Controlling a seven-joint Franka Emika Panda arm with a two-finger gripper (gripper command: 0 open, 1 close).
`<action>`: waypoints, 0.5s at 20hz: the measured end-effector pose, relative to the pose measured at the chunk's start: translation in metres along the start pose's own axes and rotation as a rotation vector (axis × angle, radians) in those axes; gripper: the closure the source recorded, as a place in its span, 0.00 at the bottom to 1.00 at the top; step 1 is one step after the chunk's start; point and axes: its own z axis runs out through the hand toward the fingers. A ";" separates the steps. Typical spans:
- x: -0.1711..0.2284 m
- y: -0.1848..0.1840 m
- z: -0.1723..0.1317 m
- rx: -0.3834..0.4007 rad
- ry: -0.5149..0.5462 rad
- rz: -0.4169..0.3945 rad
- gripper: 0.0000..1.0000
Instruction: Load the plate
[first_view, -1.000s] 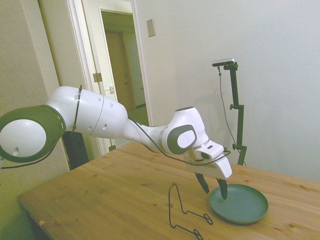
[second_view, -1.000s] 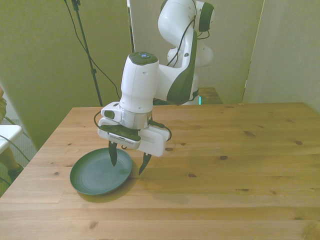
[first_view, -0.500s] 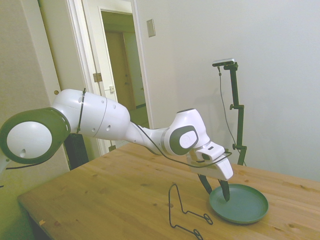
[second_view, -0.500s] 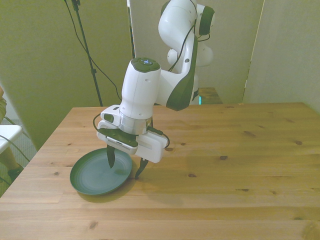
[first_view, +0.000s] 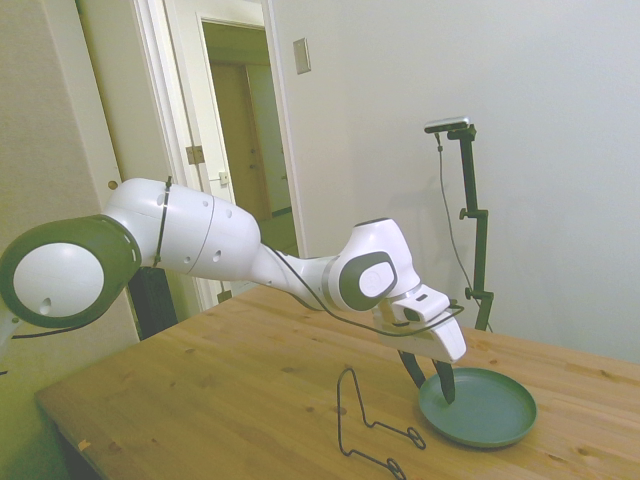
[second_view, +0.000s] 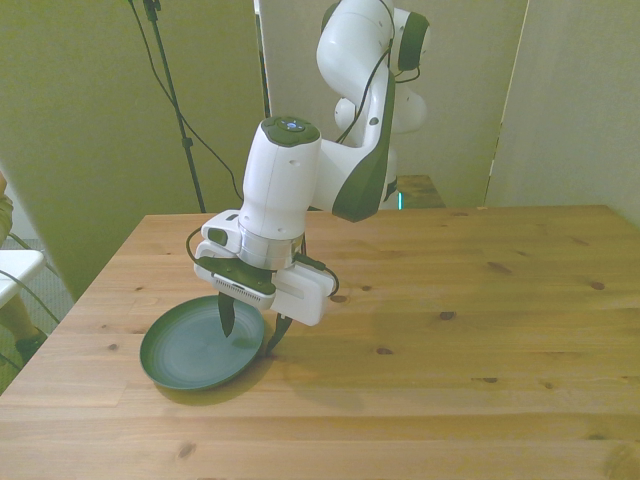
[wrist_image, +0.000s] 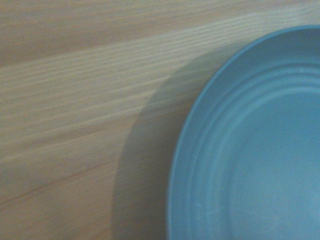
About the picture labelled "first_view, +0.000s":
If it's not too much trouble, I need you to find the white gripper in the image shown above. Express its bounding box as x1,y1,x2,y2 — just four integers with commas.
374,299,469,405

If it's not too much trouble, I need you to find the teal round plate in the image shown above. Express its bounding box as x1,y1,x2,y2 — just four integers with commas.
418,367,539,448

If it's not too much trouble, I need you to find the black floor speaker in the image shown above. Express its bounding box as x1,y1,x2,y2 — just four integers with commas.
129,267,179,341

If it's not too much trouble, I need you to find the brown wooden inner door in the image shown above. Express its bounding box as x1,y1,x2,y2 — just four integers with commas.
209,59,275,221

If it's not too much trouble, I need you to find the white open door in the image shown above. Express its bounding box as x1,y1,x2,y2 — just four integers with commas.
77,0,201,321

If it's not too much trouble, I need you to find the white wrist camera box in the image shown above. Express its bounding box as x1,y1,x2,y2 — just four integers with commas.
392,289,454,325

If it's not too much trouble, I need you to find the black wire plate stand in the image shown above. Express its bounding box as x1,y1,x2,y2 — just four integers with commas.
335,368,428,480

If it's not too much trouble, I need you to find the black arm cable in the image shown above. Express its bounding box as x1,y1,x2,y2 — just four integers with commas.
9,247,467,342

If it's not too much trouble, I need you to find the grey camera cable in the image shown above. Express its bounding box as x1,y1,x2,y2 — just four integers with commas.
435,132,476,301

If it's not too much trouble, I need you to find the silver camera on stand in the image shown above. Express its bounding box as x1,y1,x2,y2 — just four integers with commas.
423,115,474,135

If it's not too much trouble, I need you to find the black strap on arm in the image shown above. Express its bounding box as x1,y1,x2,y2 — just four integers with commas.
152,175,174,269

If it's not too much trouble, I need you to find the grey wall switch plate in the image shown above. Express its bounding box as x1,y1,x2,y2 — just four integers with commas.
292,37,312,76

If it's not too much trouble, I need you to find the white door frame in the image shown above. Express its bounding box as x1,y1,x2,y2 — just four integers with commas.
133,0,307,314

